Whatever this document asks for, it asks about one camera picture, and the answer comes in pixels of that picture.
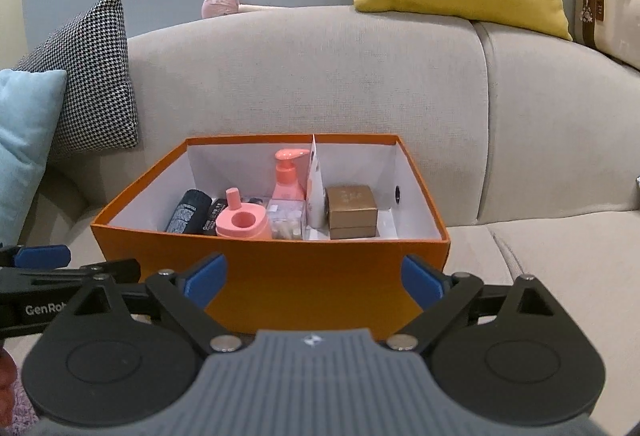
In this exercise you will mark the pink plush toy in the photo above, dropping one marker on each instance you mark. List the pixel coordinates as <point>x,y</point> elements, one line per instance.
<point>220,4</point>

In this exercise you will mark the purple fluffy blanket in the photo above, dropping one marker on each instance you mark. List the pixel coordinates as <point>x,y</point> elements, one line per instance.
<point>22,403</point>

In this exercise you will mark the clear plastic case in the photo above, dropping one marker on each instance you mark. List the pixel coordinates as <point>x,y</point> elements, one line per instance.
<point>286,218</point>

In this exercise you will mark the plaid black case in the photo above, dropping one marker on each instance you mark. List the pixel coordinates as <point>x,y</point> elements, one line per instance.
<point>217,213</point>

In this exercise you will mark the houndstooth pillow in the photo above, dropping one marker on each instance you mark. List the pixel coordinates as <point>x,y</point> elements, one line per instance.
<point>90,80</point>

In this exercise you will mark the orange cardboard box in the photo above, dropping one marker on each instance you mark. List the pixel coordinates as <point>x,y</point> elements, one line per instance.
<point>310,281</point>

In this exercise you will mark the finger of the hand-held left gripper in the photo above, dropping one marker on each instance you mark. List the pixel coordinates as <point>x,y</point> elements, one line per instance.
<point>40,257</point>
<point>55,278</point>

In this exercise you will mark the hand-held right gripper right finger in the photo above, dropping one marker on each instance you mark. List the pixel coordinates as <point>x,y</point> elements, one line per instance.
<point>420,283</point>

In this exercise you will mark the pink cup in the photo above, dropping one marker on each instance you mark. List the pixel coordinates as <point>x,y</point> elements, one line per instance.
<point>245,223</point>

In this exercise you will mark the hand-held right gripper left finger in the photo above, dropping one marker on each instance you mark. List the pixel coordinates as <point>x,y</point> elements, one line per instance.
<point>205,281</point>

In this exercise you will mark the pink pump bottle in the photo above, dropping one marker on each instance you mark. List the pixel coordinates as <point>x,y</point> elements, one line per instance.
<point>287,181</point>

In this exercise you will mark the white paper packet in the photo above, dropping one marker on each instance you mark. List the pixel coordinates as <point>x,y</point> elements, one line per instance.
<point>316,196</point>

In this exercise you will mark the cream small suitcase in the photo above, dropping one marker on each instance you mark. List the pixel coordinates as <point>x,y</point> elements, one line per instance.
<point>615,15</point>

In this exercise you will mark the beige fabric sofa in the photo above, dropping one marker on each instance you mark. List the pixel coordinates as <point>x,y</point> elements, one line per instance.
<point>350,80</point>

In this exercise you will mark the brown gift box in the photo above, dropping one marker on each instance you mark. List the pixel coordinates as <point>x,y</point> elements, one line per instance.
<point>352,211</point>

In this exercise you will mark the light blue pillow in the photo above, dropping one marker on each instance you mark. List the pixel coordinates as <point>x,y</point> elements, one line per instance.
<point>25,140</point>

